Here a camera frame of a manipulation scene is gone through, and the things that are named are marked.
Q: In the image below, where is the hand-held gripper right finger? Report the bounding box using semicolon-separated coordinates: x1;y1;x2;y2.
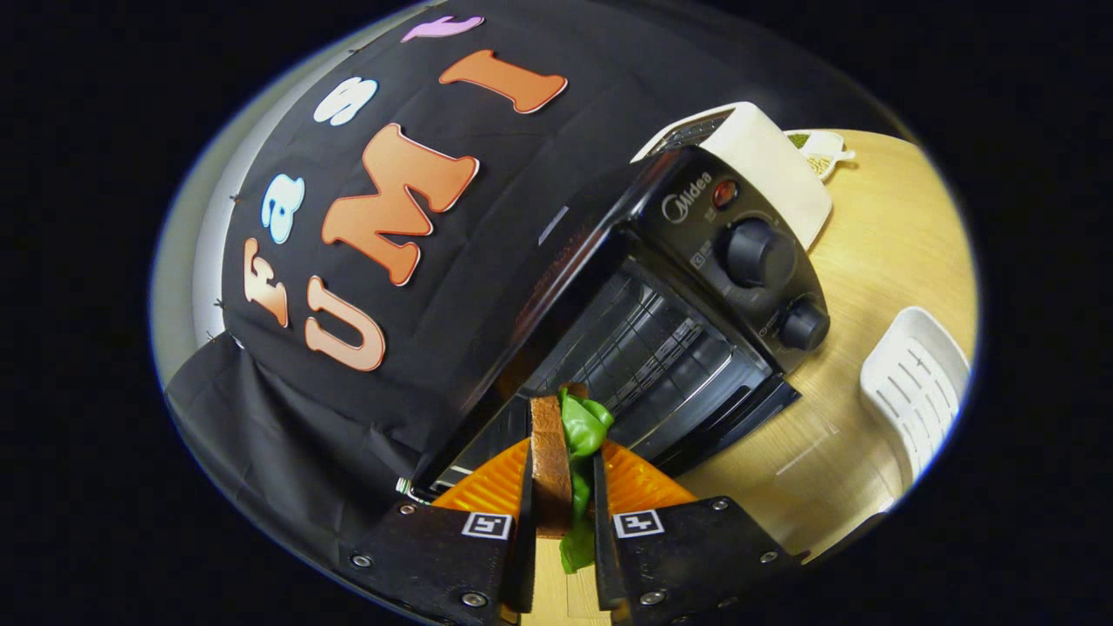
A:
593;439;810;626

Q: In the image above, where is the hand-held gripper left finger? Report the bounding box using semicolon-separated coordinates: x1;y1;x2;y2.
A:
348;437;536;626

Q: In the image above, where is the toast sandwich with lettuce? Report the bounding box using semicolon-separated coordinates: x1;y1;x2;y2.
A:
529;385;615;575

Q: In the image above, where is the black toaster oven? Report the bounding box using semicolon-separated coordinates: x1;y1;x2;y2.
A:
400;145;836;505

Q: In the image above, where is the white slot toaster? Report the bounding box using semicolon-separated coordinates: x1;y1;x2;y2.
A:
632;102;834;251

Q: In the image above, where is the white plastic tray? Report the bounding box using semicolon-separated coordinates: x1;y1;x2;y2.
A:
859;306;972;492

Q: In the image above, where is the small white dish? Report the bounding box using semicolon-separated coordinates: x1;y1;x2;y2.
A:
785;129;857;182

